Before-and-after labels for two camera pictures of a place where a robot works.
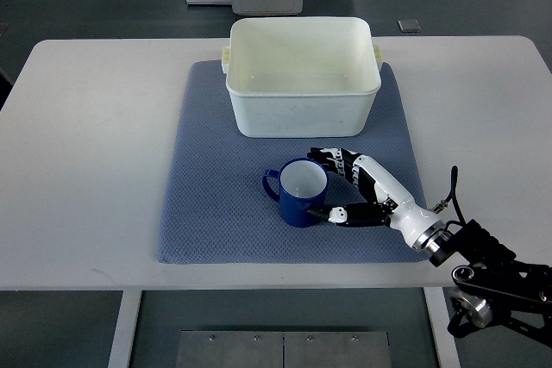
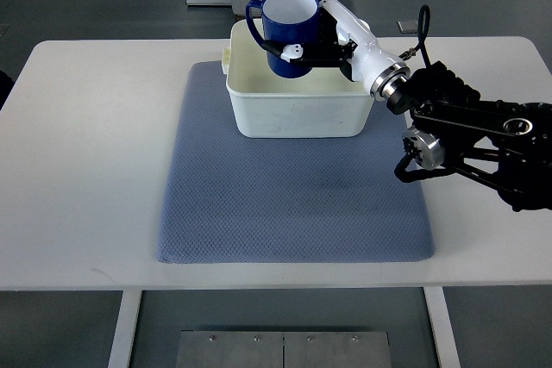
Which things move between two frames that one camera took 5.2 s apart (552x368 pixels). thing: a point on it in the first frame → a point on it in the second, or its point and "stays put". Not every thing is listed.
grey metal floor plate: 283,349 stays put
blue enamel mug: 304,184 → 290,16
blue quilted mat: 216,209 stays put
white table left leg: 128,316 stays put
